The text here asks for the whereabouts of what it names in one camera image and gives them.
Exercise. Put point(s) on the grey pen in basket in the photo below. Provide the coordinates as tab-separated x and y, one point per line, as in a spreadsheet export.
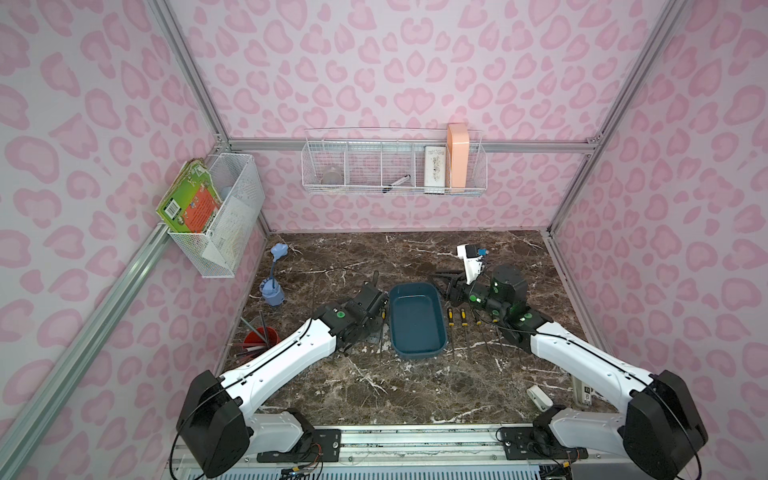
397	183

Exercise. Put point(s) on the pink box in basket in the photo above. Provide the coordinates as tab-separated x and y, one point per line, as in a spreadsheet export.
458	146

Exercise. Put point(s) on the white card in basket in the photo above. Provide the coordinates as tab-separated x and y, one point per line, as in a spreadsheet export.
435	160

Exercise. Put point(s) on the green red booklet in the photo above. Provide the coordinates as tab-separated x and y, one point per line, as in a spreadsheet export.
192	202

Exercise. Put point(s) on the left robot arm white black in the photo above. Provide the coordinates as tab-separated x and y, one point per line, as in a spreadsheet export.
220	422

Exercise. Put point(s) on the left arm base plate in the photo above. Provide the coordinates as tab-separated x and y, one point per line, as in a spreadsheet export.
322	443

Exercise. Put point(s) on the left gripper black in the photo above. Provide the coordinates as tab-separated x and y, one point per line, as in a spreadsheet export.
372	300

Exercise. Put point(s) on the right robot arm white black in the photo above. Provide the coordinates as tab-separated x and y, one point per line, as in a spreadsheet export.
656	423

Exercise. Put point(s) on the white wire wall basket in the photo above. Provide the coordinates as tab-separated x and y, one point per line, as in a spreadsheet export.
362	160

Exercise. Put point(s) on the blue desk lamp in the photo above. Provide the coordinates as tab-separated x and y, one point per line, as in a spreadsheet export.
270	289

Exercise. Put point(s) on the white paper in mesh basket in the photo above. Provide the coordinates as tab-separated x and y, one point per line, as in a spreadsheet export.
229	234

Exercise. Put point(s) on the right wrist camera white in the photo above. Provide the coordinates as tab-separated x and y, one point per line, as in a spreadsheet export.
473	258

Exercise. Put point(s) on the grey stapler on table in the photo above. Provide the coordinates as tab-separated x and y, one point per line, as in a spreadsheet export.
582	393

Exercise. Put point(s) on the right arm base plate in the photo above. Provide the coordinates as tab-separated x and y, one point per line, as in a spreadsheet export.
536	443

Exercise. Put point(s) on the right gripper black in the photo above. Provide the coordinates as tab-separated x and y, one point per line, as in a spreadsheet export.
459	288

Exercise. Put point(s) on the red pen cup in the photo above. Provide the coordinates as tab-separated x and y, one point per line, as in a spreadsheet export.
255	338

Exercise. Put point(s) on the white stapler on table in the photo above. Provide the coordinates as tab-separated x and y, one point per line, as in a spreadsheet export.
539	398

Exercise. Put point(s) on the teal plastic storage box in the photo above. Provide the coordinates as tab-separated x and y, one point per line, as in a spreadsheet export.
417	325

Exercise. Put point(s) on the white mesh side basket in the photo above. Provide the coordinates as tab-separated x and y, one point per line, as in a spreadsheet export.
235	175

